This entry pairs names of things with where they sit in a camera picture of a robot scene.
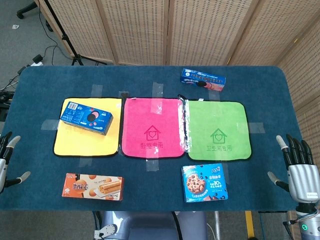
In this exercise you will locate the white paper scrap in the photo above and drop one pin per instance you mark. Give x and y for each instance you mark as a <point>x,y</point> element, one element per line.
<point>15,26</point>

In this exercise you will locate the yellow bar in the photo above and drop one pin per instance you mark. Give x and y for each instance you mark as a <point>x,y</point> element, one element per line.
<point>249,225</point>

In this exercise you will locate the dark blue Oreo box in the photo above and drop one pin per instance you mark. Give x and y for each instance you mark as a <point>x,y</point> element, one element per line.
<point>85,117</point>

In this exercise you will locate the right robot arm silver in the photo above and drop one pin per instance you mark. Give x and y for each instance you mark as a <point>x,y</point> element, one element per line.
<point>310,225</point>

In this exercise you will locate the blue chocolate chip cookie box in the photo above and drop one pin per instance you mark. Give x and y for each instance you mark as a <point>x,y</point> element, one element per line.
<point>205,182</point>

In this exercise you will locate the green cloth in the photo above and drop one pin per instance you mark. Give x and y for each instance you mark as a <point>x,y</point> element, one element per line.
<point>217,117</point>

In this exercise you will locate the orange egg roll box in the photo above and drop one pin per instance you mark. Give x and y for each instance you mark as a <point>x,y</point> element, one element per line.
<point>92,186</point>

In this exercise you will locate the clear tape strip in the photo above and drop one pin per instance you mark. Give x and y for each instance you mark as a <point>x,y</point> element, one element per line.
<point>85,162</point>
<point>153,165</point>
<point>257,127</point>
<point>50,125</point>
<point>97,90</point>
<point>158,90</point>
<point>214,93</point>

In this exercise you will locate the black tripod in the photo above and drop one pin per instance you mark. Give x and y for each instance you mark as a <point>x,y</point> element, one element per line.
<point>75,53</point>

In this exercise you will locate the blue and pink Oreo box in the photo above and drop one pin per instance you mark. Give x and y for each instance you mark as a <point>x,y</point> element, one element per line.
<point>202,80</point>

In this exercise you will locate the blue felt table cover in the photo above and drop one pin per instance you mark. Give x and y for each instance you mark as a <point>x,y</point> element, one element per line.
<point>150,187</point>

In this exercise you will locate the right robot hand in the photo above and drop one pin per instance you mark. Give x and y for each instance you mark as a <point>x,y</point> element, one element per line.
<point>305,182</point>

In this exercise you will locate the grey robot torso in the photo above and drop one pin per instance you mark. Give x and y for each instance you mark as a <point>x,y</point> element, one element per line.
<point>140,225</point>

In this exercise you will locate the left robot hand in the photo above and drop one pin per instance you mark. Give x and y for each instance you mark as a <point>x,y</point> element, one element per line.
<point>3,172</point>

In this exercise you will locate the pink cloth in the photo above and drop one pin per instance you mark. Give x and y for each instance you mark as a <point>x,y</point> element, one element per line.
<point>140,120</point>

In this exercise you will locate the yellow cloth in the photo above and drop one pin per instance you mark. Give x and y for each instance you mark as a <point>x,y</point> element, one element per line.
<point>85,146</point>

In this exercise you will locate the crinkled silver tape strip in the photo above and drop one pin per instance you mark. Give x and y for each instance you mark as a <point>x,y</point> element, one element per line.
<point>184,125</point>

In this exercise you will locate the black office chair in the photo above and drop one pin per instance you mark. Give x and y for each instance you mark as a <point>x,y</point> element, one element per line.
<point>30,7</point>

